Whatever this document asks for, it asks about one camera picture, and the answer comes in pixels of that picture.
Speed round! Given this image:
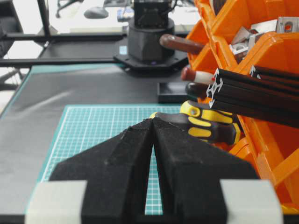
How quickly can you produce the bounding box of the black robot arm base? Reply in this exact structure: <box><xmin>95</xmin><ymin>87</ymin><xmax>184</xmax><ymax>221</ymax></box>
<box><xmin>114</xmin><ymin>0</ymin><xmax>187</xmax><ymax>70</ymax></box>

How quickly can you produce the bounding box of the red white handle screwdriver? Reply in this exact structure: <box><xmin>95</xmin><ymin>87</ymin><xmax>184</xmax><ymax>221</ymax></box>
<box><xmin>181</xmin><ymin>67</ymin><xmax>214</xmax><ymax>85</ymax></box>

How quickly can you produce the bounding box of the black aluminium extrusion profile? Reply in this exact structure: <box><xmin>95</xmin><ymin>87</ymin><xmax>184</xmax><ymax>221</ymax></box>
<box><xmin>206</xmin><ymin>69</ymin><xmax>299</xmax><ymax>127</ymax></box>

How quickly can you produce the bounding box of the orange container rack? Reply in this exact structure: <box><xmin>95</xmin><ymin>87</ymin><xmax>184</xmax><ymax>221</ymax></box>
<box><xmin>187</xmin><ymin>0</ymin><xmax>299</xmax><ymax>214</ymax></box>

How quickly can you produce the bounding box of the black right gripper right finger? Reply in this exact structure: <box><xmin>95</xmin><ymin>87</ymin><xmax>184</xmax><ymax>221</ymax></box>
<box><xmin>152</xmin><ymin>118</ymin><xmax>285</xmax><ymax>224</ymax></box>

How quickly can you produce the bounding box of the black metal frame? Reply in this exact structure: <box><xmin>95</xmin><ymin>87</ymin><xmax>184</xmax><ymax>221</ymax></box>
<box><xmin>0</xmin><ymin>0</ymin><xmax>126</xmax><ymax>68</ymax></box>

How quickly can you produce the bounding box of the yellow black screwdriver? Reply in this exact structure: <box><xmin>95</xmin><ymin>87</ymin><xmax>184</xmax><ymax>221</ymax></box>
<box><xmin>150</xmin><ymin>112</ymin><xmax>241</xmax><ymax>145</ymax></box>
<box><xmin>180</xmin><ymin>100</ymin><xmax>236</xmax><ymax>124</ymax></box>

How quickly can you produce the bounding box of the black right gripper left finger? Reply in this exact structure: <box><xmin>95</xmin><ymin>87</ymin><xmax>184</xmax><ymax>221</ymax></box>
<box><xmin>25</xmin><ymin>118</ymin><xmax>154</xmax><ymax>224</ymax></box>

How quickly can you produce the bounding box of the green cutting mat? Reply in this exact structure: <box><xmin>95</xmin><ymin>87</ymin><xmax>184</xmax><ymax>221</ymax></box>
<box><xmin>37</xmin><ymin>104</ymin><xmax>187</xmax><ymax>215</ymax></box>

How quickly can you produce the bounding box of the black table mat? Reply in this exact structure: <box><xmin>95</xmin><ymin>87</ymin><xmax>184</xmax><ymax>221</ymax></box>
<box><xmin>0</xmin><ymin>64</ymin><xmax>180</xmax><ymax>215</ymax></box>

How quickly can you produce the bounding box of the silver aluminium brackets pile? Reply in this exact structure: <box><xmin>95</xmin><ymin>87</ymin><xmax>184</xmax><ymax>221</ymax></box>
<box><xmin>229</xmin><ymin>16</ymin><xmax>299</xmax><ymax>61</ymax></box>

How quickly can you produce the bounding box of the brown handle tool upper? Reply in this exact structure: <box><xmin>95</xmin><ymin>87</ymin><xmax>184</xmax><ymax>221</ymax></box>
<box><xmin>159</xmin><ymin>34</ymin><xmax>205</xmax><ymax>55</ymax></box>

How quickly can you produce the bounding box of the black shallow tray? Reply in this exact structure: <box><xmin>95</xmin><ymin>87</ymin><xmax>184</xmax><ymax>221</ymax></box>
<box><xmin>157</xmin><ymin>82</ymin><xmax>196</xmax><ymax>104</ymax></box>

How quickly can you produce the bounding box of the dark brown handle screwdriver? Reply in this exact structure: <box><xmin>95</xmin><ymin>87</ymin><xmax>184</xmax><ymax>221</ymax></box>
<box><xmin>185</xmin><ymin>82</ymin><xmax>208</xmax><ymax>99</ymax></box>

